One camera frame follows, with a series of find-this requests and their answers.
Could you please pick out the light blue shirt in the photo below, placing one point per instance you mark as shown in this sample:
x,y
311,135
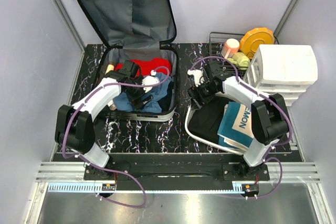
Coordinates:
x,y
122,103

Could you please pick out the green plastic cup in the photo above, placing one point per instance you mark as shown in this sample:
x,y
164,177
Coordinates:
x,y
240,60

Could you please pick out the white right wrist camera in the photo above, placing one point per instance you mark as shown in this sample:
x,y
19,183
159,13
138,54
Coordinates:
x,y
197,76

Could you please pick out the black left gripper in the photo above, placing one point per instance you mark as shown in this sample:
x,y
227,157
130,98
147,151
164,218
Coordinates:
x,y
136,102

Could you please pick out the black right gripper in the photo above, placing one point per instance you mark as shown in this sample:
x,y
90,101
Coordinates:
x,y
195,91

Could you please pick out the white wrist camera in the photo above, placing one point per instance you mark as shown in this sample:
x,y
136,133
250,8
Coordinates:
x,y
150,81
197,76

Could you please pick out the pink plastic cup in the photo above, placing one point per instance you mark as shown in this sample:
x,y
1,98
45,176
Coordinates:
x,y
231,46

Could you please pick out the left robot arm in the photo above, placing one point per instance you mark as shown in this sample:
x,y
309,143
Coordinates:
x,y
75,123

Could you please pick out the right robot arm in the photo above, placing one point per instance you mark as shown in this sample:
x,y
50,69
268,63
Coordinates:
x,y
270,123

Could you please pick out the teal white printed garment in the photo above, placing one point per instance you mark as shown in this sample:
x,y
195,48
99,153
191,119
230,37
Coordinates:
x,y
235,130

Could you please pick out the red garment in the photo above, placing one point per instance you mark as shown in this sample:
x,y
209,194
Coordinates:
x,y
147,66

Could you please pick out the small white bottle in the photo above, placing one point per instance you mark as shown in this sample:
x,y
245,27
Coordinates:
x,y
111,105

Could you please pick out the black wire dish rack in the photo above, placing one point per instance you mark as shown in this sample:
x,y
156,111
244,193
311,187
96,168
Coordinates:
x,y
218,47

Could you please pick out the white drawer organizer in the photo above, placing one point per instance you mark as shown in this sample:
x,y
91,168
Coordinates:
x,y
285,69

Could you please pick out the white plastic basin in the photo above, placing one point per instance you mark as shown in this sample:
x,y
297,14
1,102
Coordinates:
x,y
189,115

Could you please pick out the aluminium rail frame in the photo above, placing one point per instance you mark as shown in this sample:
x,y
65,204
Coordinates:
x,y
66,192

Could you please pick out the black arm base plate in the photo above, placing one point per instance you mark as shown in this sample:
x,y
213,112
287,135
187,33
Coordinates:
x,y
221,166

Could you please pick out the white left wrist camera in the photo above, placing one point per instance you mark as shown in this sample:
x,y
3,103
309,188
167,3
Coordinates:
x,y
150,81

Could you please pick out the black garment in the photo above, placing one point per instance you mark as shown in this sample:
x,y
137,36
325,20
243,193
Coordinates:
x,y
165,102
205,121

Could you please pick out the white black space suitcase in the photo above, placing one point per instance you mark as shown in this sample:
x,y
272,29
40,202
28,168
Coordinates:
x,y
134,29

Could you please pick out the yellow plate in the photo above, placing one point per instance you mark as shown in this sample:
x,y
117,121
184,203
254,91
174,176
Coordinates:
x,y
253,38

